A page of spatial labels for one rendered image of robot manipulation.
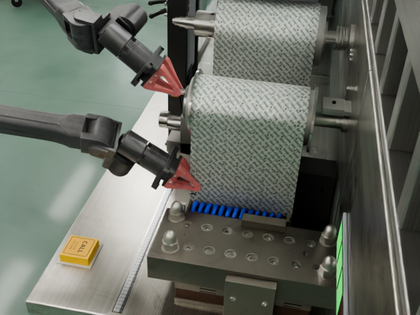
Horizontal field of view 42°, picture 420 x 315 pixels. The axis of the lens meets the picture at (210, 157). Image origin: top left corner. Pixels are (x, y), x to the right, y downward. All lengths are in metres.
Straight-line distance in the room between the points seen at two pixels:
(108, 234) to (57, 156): 1.98
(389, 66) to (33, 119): 0.73
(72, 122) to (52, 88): 2.91
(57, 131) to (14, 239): 1.65
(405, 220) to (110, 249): 0.89
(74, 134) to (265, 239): 0.46
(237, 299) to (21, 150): 2.47
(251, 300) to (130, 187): 0.55
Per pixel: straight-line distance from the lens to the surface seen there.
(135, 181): 1.55
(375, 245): 0.67
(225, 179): 1.21
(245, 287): 1.10
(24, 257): 2.70
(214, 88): 1.14
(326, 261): 1.10
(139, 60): 1.17
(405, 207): 0.58
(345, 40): 1.35
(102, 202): 1.48
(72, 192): 3.03
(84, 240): 1.34
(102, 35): 1.17
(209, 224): 1.20
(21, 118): 1.21
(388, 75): 0.83
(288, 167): 1.17
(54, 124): 1.20
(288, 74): 1.33
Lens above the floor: 1.82
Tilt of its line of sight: 34 degrees down
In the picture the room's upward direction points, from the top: 2 degrees clockwise
